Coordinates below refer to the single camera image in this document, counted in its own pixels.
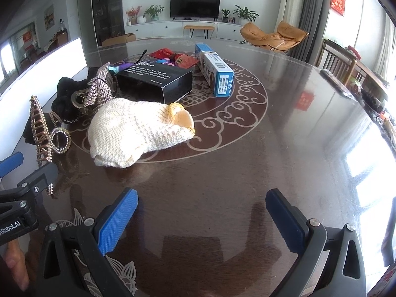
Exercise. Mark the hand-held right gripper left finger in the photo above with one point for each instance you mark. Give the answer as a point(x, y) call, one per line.
point(119, 219)

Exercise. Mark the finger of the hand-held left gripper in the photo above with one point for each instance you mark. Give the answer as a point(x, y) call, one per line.
point(10, 163)
point(40, 178)

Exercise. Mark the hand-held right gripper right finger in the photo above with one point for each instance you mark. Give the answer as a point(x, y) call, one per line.
point(284, 222)

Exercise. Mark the gold rhinestone claw clip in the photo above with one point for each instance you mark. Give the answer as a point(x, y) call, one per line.
point(38, 130)

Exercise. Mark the black plush hair accessory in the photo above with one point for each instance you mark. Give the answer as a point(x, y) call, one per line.
point(66, 94)

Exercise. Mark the dark patterned wooden desktop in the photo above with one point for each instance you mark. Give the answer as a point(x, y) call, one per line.
point(222, 176)

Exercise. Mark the person's left hand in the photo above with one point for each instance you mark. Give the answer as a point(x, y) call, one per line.
point(17, 264)

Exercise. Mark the beige hair claw clip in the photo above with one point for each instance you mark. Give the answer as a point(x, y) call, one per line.
point(82, 102)

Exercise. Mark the cream knitted hat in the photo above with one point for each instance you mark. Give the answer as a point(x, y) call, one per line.
point(136, 130)

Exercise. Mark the white board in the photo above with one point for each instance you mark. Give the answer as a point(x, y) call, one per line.
point(46, 68)

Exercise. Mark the rhinestone bow hair clip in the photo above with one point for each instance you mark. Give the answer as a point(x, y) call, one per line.
point(100, 86)

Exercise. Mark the teal hair accessory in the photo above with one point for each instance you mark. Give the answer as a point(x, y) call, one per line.
point(113, 69)

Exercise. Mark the purple soft toy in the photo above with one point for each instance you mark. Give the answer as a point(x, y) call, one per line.
point(127, 66)

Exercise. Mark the black cardboard box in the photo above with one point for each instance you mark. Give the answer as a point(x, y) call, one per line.
point(154, 80)

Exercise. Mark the black remote control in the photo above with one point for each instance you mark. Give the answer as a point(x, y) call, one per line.
point(331, 75)

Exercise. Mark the thin black stick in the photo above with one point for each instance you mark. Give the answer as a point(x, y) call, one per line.
point(142, 56)

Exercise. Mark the brown cardboard box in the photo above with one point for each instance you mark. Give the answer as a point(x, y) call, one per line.
point(119, 39)

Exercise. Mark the blue and white carton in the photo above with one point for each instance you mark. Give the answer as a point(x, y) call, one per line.
point(216, 71)

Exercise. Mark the pink and blue hair accessory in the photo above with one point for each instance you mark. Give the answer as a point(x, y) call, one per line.
point(168, 59)

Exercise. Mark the brown wooden chair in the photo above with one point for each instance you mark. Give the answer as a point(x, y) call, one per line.
point(337, 60)

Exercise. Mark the red fabric pouch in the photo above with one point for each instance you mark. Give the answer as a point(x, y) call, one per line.
point(185, 60)

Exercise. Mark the dark glass display cabinet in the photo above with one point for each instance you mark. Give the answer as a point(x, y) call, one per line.
point(106, 9)

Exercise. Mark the orange lounge chair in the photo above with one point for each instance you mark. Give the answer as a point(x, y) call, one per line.
point(272, 37)

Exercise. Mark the white round vase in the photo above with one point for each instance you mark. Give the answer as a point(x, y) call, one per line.
point(140, 20)

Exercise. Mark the red flower potted plant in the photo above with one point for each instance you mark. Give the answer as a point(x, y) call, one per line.
point(133, 13)

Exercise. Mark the white low cabinet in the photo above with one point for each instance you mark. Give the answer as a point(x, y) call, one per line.
point(161, 29)

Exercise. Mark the green leafy potted plant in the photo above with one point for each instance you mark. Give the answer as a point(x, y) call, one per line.
point(153, 11)

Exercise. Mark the wooden bench with metal legs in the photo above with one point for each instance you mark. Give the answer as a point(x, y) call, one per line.
point(199, 27)

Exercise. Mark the grey curtain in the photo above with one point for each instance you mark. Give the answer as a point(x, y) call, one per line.
point(311, 15)

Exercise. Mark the large green potted plant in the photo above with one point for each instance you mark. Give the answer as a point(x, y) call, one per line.
point(245, 14)

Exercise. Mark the small green potted plant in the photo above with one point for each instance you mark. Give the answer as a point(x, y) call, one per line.
point(225, 14)

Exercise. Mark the white sheer curtain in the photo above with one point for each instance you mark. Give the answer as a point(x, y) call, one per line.
point(287, 1)

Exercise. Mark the black flat television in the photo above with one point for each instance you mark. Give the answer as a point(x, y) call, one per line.
point(195, 5)

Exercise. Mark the framed wall painting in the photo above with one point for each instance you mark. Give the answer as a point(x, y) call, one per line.
point(49, 17)

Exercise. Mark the red wall decoration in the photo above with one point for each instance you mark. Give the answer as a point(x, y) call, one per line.
point(337, 2)

